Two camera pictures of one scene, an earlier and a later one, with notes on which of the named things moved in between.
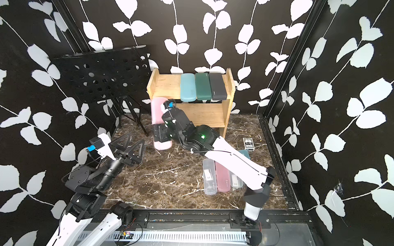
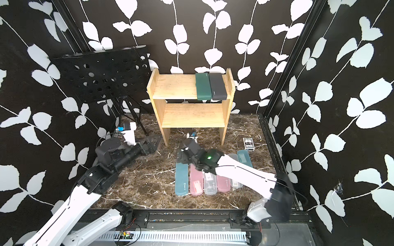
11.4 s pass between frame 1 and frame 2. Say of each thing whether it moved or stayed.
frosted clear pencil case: stayed
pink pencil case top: moved
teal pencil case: stayed
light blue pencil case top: moved
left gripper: moved
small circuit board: stayed
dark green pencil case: stayed
